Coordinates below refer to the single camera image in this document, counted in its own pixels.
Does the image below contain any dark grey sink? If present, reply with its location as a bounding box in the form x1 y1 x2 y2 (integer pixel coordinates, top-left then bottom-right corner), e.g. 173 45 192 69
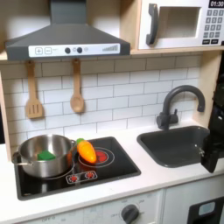
136 125 224 169

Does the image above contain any dark grey tap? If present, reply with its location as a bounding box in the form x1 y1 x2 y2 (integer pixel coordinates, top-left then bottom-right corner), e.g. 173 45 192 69
156 85 207 130

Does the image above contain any black stove top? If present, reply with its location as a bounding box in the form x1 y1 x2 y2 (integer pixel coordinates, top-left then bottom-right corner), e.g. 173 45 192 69
13 136 142 201

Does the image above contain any grey oven knob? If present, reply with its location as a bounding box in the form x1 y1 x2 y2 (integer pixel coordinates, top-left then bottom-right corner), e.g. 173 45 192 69
121 204 140 224

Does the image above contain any light wooden shelf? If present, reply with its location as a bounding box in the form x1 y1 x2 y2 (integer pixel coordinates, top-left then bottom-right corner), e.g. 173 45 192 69
129 45 224 56

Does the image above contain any white toy microwave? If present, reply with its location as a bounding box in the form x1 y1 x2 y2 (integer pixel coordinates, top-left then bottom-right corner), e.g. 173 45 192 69
137 0 224 51

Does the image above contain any orange toy carrot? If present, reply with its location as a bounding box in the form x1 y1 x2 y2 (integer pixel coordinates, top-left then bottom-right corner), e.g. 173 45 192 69
76 137 98 165

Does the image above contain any white oven control panel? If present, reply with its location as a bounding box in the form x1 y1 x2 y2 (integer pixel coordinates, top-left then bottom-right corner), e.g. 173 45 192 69
17 189 165 224

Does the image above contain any wooden spoon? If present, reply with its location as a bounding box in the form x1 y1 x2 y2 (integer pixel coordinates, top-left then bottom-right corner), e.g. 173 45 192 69
69 59 86 114

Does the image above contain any steel pot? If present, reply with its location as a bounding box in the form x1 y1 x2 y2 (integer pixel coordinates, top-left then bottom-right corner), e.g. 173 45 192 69
11 134 78 179

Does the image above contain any green block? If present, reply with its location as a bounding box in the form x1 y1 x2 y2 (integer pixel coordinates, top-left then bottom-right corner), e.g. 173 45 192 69
37 150 56 161

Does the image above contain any slotted wooden spatula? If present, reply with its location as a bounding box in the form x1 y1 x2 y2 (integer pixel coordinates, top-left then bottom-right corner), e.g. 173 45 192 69
24 60 46 120

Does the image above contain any grey range hood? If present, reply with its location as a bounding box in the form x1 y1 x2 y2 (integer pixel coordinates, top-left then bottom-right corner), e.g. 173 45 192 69
4 0 131 61

